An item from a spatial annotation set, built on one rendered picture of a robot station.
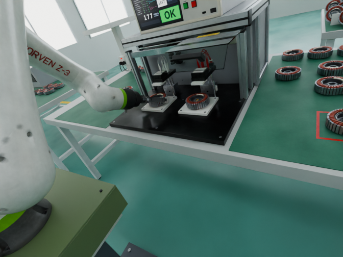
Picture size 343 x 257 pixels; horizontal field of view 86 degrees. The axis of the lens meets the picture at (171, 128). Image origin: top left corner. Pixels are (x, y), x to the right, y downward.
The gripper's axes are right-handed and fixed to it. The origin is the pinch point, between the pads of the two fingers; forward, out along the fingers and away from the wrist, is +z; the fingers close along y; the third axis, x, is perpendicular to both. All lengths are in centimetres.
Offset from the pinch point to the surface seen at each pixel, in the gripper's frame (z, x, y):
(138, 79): 3.3, 11.8, -17.7
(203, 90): 10.9, 5.7, 22.0
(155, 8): -8.8, 41.4, 4.9
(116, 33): 43, 60, -86
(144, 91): 7.9, 4.7, -17.4
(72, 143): -2, -39, -89
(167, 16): -6.7, 37.7, 10.5
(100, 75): 58, 26, -133
